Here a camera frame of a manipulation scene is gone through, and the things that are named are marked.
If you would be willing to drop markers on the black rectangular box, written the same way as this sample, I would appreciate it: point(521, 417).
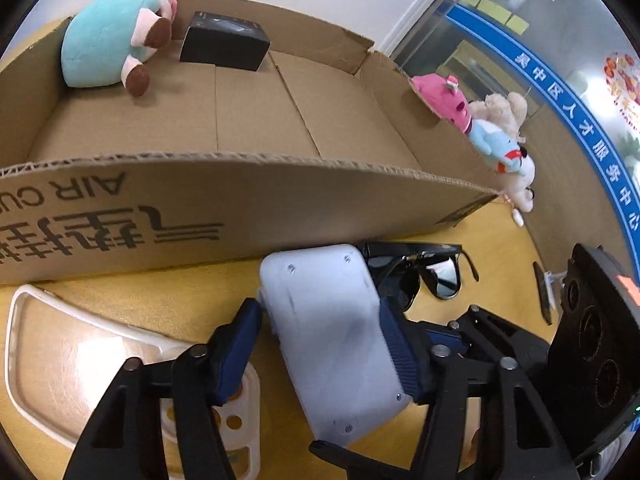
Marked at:
point(225, 42)

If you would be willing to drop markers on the yellow sticky notes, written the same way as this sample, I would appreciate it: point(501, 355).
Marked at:
point(495, 10)

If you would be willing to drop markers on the black sunglasses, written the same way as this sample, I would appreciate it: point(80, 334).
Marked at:
point(440, 275)

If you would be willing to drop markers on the white plastic tray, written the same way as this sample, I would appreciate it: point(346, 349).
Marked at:
point(60, 360)

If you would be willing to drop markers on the blue banner strip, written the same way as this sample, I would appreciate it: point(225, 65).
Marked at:
point(570, 120)

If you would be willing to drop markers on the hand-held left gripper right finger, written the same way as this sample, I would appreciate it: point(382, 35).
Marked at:
point(402, 360)

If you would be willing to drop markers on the pink plush toy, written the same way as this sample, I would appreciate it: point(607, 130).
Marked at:
point(445, 100)

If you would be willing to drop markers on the beige plush bear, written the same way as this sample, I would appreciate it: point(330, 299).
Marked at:
point(500, 110)

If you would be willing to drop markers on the white plastic device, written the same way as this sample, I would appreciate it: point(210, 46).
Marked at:
point(325, 340)

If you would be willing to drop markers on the blue plush toy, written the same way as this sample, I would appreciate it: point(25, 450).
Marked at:
point(492, 147)

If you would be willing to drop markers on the teal plush pig toy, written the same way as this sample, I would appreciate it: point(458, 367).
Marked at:
point(107, 40)

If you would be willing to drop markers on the large cardboard box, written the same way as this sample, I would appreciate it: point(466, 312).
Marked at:
point(250, 140)

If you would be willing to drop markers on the red floral window sticker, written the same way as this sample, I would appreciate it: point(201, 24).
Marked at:
point(625, 87)

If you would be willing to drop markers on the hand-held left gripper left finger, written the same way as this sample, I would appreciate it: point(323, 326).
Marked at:
point(239, 355)

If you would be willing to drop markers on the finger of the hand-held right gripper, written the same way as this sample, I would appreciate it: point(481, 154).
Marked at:
point(495, 332)
point(370, 462)

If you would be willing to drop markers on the black pen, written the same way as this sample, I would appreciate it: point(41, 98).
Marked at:
point(544, 295)

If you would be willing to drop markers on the wooden desktop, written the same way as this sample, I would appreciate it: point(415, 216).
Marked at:
point(500, 255)

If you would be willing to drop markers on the white plush toy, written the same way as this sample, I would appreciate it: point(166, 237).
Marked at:
point(522, 180)

